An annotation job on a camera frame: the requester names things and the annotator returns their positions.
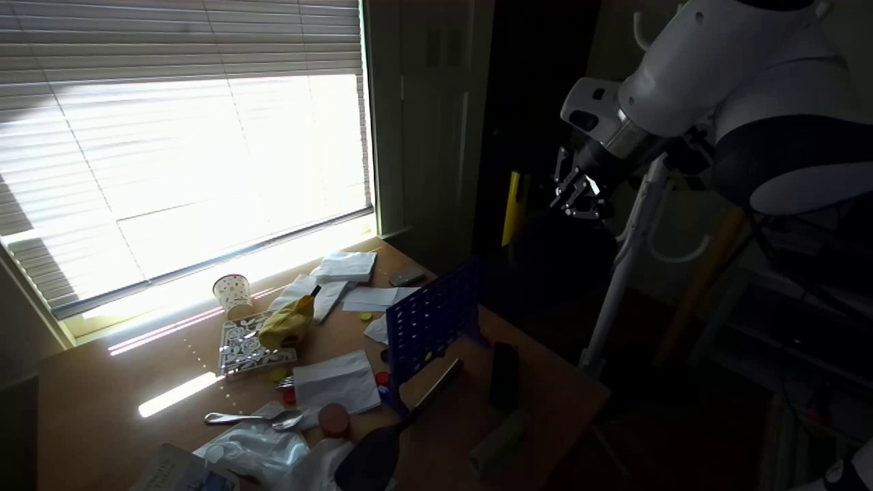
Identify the small white paper piece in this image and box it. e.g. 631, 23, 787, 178
363, 314, 390, 346

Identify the shelf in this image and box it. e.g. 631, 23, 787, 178
687, 205, 873, 491

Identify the small dark grey box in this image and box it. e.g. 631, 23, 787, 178
388, 265, 428, 288

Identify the metal spoon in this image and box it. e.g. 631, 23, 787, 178
203, 409, 305, 432

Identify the black spatula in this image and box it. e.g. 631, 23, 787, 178
333, 357, 466, 491

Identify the black cylinder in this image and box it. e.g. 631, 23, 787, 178
488, 340, 520, 412

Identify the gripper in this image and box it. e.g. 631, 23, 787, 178
550, 138, 639, 222

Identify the red round lid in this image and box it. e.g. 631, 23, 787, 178
318, 402, 351, 438

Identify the white cloth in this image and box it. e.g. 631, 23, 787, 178
268, 273, 349, 324

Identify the white coat hanger stand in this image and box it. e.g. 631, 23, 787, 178
578, 0, 725, 372

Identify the patterned paper cup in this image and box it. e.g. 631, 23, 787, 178
212, 273, 254, 321

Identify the blue disc game grid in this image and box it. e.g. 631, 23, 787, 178
384, 258, 490, 418

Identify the window with blinds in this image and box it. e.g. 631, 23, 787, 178
0, 0, 377, 321

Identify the patterned white tray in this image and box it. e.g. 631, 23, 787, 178
218, 312, 299, 377

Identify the wooden pole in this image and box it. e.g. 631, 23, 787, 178
653, 207, 752, 370

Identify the dark hat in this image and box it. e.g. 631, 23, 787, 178
506, 207, 620, 305

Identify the white paper sheet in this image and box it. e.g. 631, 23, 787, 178
341, 286, 421, 314

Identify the yellow board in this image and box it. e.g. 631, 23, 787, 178
501, 170, 531, 248

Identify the yellow bag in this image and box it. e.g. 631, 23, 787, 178
258, 285, 323, 351

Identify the clear plastic bag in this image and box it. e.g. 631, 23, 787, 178
193, 401, 357, 491

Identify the stack of white napkins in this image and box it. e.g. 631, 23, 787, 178
311, 250, 378, 284

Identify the white paper napkin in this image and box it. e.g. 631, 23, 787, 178
292, 350, 383, 418

